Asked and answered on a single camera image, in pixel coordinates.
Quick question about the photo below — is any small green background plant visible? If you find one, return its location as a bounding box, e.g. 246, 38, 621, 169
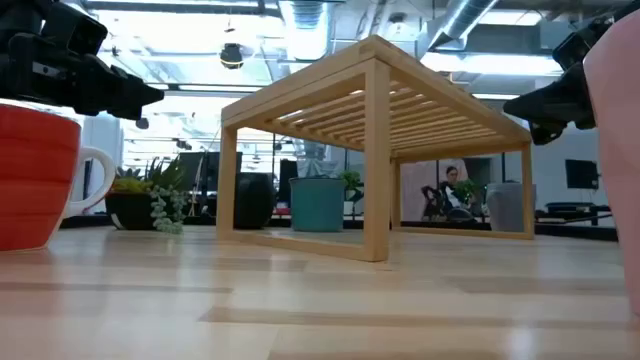
452, 178, 481, 204

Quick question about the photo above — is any silver ventilation duct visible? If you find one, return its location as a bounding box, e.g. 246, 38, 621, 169
427, 0, 501, 51

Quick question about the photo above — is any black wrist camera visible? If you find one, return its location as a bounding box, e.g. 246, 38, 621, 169
38, 2, 109, 57
552, 16, 615, 71

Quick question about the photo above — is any black mug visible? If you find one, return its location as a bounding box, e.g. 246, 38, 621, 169
233, 172, 277, 230

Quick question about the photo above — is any wooden slatted rack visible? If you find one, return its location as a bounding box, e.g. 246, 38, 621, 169
215, 33, 535, 263

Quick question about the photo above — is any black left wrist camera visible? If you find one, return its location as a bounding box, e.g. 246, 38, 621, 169
38, 2, 109, 57

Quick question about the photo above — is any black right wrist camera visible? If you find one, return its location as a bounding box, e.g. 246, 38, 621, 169
552, 16, 615, 71

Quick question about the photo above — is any pink mug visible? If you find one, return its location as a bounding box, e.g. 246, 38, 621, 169
582, 9, 640, 316

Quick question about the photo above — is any black wall monitor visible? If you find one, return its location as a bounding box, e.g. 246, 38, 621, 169
565, 158, 600, 190

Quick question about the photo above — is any black overhead camera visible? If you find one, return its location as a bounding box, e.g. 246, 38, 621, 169
219, 42, 245, 70

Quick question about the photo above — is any teal mug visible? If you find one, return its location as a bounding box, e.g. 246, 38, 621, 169
288, 176, 347, 233

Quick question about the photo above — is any red mug white handle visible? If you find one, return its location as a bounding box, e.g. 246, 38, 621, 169
0, 102, 117, 253

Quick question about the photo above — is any lavender grey mug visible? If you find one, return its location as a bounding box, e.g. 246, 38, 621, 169
485, 182, 537, 232

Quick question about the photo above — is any black desk monitor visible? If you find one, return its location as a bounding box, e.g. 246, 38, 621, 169
205, 151, 244, 193
178, 152, 207, 194

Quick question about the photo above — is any succulent plant black pot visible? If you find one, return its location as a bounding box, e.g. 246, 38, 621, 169
104, 155, 190, 235

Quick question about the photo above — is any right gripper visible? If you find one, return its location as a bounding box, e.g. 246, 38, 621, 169
502, 62, 597, 146

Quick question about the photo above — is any person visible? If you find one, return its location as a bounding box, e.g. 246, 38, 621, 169
422, 165, 476, 223

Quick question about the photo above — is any small plant white pot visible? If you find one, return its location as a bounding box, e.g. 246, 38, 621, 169
339, 169, 365, 217

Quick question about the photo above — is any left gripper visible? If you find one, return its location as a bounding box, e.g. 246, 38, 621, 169
0, 32, 165, 122

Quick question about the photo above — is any black aluminium table frame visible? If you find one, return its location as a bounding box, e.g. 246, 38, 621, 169
59, 213, 619, 242

